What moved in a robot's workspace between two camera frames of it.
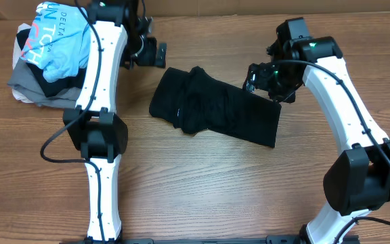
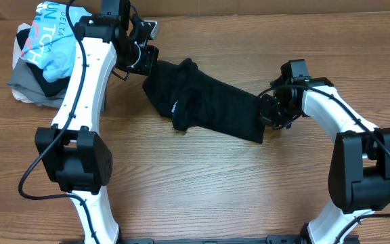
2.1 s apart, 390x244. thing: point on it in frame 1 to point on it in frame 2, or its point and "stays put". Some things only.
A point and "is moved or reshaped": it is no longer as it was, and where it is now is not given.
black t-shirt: x=197 y=101 is moved or reshaped
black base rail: x=270 y=239 stays put
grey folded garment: x=24 y=80 stays put
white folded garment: x=17 y=51 stays put
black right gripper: x=261 y=81 to x=267 y=110
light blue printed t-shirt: x=60 y=41 stays put
